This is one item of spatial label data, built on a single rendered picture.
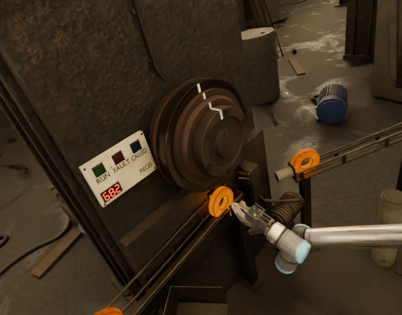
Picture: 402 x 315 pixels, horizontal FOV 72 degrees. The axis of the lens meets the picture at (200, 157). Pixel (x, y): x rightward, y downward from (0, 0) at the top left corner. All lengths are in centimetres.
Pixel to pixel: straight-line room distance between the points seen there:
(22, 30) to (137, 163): 54
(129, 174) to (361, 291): 147
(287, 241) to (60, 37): 107
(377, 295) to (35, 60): 193
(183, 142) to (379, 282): 146
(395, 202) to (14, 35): 169
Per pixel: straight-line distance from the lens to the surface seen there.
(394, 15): 355
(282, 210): 159
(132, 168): 110
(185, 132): 100
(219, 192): 133
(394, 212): 174
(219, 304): 123
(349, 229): 127
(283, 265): 133
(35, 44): 94
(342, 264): 205
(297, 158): 156
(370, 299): 196
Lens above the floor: 167
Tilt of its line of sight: 33 degrees down
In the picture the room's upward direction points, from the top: 16 degrees counter-clockwise
